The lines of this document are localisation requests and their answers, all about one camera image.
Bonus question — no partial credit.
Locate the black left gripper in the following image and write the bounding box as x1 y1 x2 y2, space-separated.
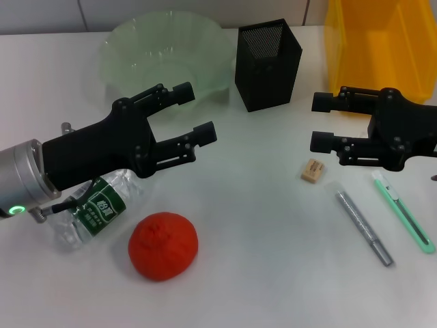
41 81 219 192

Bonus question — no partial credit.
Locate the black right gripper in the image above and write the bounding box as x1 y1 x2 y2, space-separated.
309 87 437 172

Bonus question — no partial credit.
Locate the beige eraser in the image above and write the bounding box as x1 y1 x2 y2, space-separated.
300 158 326 185

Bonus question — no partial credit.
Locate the grey pen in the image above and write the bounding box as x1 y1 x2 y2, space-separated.
324 182 394 267

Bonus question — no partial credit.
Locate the green utility knife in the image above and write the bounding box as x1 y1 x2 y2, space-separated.
371 170 436 254

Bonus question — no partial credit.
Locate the clear green-label water bottle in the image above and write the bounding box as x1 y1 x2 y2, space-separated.
47 169 144 253

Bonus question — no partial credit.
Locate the orange fruit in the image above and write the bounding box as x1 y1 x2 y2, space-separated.
128 211 199 282

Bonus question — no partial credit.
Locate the black mesh pen holder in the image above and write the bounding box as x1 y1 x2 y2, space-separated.
234 18 303 113

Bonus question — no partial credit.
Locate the pale green glass fruit bowl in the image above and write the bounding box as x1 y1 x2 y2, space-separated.
98 10 234 105

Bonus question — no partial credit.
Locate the yellow plastic bin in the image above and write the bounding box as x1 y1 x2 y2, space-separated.
323 0 437 117

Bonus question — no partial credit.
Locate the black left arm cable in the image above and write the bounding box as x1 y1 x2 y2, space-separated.
29 122 102 225

